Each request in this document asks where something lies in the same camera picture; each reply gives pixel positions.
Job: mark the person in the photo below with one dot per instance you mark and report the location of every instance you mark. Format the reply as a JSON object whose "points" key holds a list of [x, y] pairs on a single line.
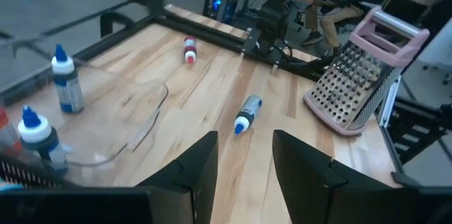
{"points": [[335, 17]]}

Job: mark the black slotted plastic basket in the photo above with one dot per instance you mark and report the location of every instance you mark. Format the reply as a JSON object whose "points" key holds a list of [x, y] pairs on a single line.
{"points": [[21, 178]]}

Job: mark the pink metal box grater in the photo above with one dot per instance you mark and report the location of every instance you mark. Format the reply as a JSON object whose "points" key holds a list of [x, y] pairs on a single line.
{"points": [[349, 89]]}

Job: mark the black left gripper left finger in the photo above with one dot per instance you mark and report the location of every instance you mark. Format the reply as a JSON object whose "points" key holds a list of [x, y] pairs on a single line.
{"points": [[183, 188]]}

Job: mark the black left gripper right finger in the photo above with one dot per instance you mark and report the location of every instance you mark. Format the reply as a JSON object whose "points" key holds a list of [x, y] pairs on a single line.
{"points": [[314, 188]]}

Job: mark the clear plastic organizer tray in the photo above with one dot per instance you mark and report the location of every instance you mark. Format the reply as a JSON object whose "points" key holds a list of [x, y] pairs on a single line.
{"points": [[116, 111]]}

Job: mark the red cap glue bottle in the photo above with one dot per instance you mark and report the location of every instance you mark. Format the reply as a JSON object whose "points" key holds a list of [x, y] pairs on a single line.
{"points": [[190, 47], [5, 135]]}

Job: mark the blue cap glue bottle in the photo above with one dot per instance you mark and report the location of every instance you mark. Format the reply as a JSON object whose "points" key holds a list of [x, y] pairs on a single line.
{"points": [[249, 111], [39, 135], [69, 89]]}

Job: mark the black metal table frame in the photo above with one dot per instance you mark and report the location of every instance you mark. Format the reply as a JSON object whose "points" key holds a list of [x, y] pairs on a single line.
{"points": [[208, 35]]}

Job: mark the black computer tower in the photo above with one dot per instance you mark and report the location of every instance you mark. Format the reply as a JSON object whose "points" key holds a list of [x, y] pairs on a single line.
{"points": [[215, 3]]}

